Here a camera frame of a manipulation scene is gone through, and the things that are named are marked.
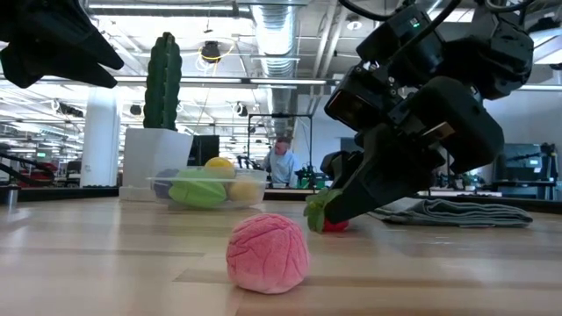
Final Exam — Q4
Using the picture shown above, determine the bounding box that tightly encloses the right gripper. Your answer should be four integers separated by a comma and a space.
319, 69, 506, 226

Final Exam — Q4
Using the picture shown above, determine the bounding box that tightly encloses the red toy strawberry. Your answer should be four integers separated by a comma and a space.
302, 187, 350, 233

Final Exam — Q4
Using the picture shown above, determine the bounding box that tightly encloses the yellow toy lemon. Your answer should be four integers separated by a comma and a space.
227, 176, 263, 205
203, 156, 237, 180

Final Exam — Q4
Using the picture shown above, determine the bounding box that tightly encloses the pink fuzzy toy ball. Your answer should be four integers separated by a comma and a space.
225, 212, 311, 296

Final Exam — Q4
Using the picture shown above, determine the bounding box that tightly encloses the green toy lime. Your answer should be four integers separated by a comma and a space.
168, 168, 228, 210

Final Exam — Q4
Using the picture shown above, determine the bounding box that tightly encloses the purple toy grape bunch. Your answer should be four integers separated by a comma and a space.
152, 169, 180, 199

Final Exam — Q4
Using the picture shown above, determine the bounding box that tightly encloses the clear plastic tupperware container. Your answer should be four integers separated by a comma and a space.
147, 165, 269, 211

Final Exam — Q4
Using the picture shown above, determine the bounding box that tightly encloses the green background robot rig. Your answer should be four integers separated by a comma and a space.
294, 165, 328, 190

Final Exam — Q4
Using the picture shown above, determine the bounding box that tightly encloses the person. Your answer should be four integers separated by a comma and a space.
263, 136, 302, 188

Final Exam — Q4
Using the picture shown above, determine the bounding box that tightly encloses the white building column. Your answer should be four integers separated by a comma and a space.
79, 85, 124, 188

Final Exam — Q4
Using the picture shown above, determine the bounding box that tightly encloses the folded grey cloth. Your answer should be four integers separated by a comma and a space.
367, 196, 535, 229

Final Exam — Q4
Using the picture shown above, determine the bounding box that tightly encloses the green artificial cactus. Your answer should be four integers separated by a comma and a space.
142, 31, 184, 132

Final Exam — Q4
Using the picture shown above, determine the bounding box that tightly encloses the white angular planter pot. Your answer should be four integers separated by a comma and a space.
118, 127, 195, 204

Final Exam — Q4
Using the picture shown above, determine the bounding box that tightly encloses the black monitor on desk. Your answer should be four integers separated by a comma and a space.
503, 142, 544, 183

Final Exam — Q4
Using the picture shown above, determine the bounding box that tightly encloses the black ceiling-mounted device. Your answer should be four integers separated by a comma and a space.
200, 39, 223, 64

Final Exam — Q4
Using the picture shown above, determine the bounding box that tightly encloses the black computer monitor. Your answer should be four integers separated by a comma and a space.
188, 134, 220, 168

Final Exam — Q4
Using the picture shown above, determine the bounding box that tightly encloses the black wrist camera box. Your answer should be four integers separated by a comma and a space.
323, 64, 399, 133

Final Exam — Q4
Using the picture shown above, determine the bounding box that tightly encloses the black metal frame rig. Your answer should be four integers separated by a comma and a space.
246, 112, 314, 185

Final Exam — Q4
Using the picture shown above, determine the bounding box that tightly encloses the black table border rail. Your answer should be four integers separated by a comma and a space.
0, 185, 562, 216

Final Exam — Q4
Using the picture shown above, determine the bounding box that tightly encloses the small metal post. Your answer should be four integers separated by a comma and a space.
4, 184, 20, 212

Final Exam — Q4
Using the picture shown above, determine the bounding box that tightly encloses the silver ventilation duct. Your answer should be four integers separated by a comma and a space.
250, 4, 300, 137

